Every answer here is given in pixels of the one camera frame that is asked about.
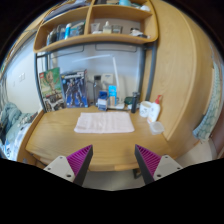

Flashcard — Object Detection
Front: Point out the white cup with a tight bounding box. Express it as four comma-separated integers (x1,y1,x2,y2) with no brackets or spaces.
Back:
139,100,153,118

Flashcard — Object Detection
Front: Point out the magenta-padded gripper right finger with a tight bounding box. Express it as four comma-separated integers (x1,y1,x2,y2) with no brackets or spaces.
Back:
134,144,184,185

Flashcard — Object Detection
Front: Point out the teal and white bedding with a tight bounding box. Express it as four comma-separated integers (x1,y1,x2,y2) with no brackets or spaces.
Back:
0,101,39,161

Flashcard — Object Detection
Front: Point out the light blue card pack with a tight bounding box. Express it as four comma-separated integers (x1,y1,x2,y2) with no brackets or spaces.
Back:
108,85,118,108

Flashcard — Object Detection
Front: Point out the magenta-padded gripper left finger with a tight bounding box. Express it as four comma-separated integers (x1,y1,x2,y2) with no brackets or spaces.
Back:
43,144,94,187

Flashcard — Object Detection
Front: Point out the white bottle with red cap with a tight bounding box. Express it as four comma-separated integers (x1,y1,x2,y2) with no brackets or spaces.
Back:
147,94,163,124

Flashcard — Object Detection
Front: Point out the slim black bottle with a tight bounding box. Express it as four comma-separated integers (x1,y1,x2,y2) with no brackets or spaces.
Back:
130,91,139,114

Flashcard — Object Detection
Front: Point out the wooden shelf unit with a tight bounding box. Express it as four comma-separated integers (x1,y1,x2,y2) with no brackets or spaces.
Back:
33,0,159,54

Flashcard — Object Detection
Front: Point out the pale pink towel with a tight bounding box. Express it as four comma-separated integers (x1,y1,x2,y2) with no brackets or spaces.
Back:
73,111,136,134

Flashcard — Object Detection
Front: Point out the blue robot model box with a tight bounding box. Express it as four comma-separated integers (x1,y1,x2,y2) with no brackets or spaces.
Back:
60,69,90,109

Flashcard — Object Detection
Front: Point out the green toy figure box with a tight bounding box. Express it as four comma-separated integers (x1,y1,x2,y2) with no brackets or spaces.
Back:
38,67,67,113

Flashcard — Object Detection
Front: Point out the small blue carton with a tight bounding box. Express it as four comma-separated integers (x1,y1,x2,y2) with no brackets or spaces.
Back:
97,90,109,112

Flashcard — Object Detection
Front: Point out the clear plastic container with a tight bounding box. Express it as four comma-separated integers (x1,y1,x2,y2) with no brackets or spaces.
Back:
148,121,165,136

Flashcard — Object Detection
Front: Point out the dark green round container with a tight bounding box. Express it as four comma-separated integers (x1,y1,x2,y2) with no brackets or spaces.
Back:
123,96,134,106

